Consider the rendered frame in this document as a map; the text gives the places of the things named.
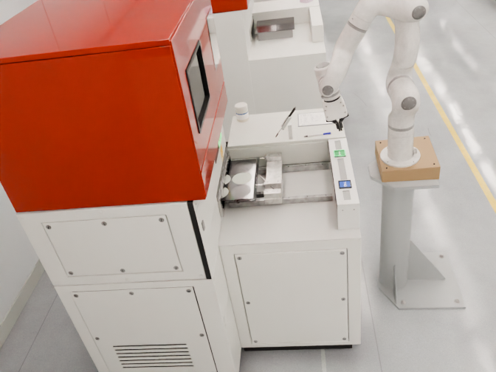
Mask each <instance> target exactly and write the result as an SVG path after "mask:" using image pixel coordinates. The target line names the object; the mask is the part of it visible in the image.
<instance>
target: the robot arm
mask: <svg viewBox="0 0 496 372"><path fill-rule="evenodd" d="M428 12H429V3H428V1H427V0H359V1H358V3H357V5H356V7H355V8H354V11H353V12H352V14H351V16H350V18H349V19H348V21H347V23H346V25H345V27H344V29H343V30H342V32H341V34H340V36H339V38H338V40H337V42H336V44H335V46H334V51H333V55H332V58H331V62H330V61H326V62H322V63H319V64H317V65H316V66H315V67H314V72H315V75H316V78H317V82H318V86H319V91H320V93H321V95H322V96H320V97H321V99H323V111H324V114H325V118H326V122H332V123H334V124H335V125H336V127H337V129H339V131H340V130H341V131H342V128H343V125H342V122H343V120H344V119H345V118H346V117H348V116H349V115H348V112H347V108H346V106H345V102H344V100H343V98H342V95H341V94H340V89H339V86H340V84H341V82H342V81H343V79H344V78H345V76H346V74H347V71H348V69H349V66H350V64H351V59H352V57H353V54H354V52H355V50H356V49H357V47H358V46H359V43H360V42H361V40H362V39H363V37H364V35H365V33H366V32H367V31H368V28H369V27H370V25H371V23H372V22H373V20H374V19H375V17H376V16H385V17H388V18H392V19H394V24H395V45H394V53H393V60H392V64H391V66H390V69H389V72H388V74H387V79H386V90H387V93H388V95H389V97H390V99H391V103H392V111H391V112H390V113H389V115H388V128H387V147H386V148H384V149H383V150H382V152H381V154H380V158H381V160H382V161H383V162H384V163H385V164H386V165H389V166H391V167H395V168H406V167H410V166H412V165H414V164H416V163H417V162H418V161H419V160H420V156H421V154H420V152H419V150H418V149H417V148H415V147H413V140H414V124H415V115H416V113H417V111H418V110H419V107H420V104H421V98H420V94H419V91H418V89H417V87H416V85H415V83H414V82H413V67H414V65H415V63H416V60H417V57H418V53H419V42H420V28H419V21H421V20H422V19H424V18H425V17H426V16H427V14H428ZM337 119H339V122H338V121H337Z"/></svg>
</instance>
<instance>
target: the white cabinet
mask: <svg viewBox="0 0 496 372"><path fill-rule="evenodd" d="M219 251H220V254H221V260H222V264H223V267H224V274H225V277H226V281H227V287H228V290H229V294H230V299H231V304H232V310H233V313H234V317H235V322H236V326H237V329H238V335H239V340H240V343H241V347H242V348H244V351H275V350H303V349H329V348H352V345H359V344H361V238H356V239H342V240H329V241H303V242H289V243H276V244H250V245H236V246H222V247H219Z"/></svg>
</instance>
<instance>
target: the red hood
mask: <svg viewBox="0 0 496 372"><path fill-rule="evenodd" d="M226 107H227V93H226V88H225V83H224V76H223V71H222V66H221V58H220V53H219V48H218V41H217V36H216V28H215V23H214V19H213V11H212V6H211V1H210V0H37V1H36V2H35V3H33V4H31V5H30V6H29V7H27V8H25V9H24V10H22V11H21V12H20V13H18V14H16V15H15V16H13V17H12V18H10V19H9V20H7V21H6V22H4V23H3V24H1V25H0V182H1V185H2V187H3V188H4V190H5V192H6V194H7V196H8V198H9V200H10V202H11V204H12V206H13V207H14V209H15V211H16V212H17V213H20V212H31V211H42V210H63V209H74V208H85V207H106V206H117V205H128V204H149V203H160V202H181V201H192V200H205V199H206V197H207V192H208V188H209V185H210V179H211V175H212V171H213V165H214V162H215V157H216V151H217V147H218V141H219V138H220V134H221V128H222V124H223V121H224V115H225V111H226Z"/></svg>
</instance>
